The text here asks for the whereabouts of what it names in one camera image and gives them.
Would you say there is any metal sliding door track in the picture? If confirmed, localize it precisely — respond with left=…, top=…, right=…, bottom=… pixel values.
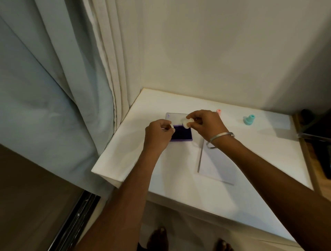
left=47, top=190, right=101, bottom=251

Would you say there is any person's right hand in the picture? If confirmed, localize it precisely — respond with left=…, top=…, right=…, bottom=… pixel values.
left=186, top=110, right=229, bottom=143

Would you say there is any cream curtain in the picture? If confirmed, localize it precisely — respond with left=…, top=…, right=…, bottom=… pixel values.
left=82, top=0, right=131, bottom=131

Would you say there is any dark furniture frame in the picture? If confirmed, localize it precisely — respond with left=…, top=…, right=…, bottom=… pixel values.
left=296, top=108, right=331, bottom=180

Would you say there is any small white paper sheet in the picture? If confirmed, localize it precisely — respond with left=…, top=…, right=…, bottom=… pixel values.
left=266, top=113, right=292, bottom=130

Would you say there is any person's right foot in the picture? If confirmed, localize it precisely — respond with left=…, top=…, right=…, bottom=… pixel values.
left=213, top=238, right=235, bottom=251

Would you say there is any person's left foot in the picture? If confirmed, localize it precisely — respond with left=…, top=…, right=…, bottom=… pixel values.
left=146, top=227, right=169, bottom=251

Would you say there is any person's left hand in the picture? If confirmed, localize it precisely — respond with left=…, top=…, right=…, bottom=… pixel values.
left=143, top=119, right=176, bottom=156

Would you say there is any person's left forearm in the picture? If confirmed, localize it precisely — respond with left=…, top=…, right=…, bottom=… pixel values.
left=74, top=151, right=163, bottom=251

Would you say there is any person's right forearm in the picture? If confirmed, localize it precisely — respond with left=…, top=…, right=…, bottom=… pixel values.
left=213, top=136, right=331, bottom=251

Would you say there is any person's foot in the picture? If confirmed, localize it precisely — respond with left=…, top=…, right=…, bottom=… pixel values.
left=146, top=227, right=169, bottom=251
left=213, top=238, right=235, bottom=251

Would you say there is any pale blue curtain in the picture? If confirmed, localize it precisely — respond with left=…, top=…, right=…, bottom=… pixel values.
left=0, top=0, right=116, bottom=193

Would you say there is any purple ink pad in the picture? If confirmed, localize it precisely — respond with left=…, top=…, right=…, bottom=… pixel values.
left=165, top=112, right=193, bottom=142

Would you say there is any silver wrist bangle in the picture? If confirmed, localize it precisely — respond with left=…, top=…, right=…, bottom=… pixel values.
left=206, top=132, right=235, bottom=149

